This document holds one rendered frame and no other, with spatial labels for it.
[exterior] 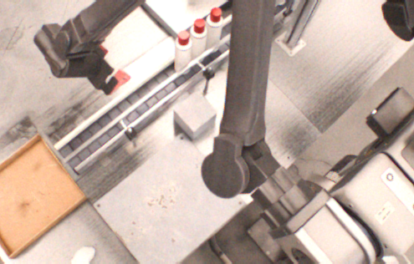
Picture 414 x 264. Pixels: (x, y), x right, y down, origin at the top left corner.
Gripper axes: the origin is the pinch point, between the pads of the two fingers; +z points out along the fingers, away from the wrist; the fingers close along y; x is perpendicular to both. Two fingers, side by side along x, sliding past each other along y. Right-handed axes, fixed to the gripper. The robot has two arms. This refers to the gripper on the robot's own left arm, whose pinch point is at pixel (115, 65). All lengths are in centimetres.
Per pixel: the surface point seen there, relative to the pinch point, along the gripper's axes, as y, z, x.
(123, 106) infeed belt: 2.5, 22.4, 19.0
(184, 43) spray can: -0.8, 22.4, -9.6
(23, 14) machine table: 60, 21, 26
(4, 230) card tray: -4, -8, 63
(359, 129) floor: -57, 160, -9
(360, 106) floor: -47, 167, -18
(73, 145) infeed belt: 2.2, 9.7, 34.5
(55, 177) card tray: -0.6, 6.5, 45.7
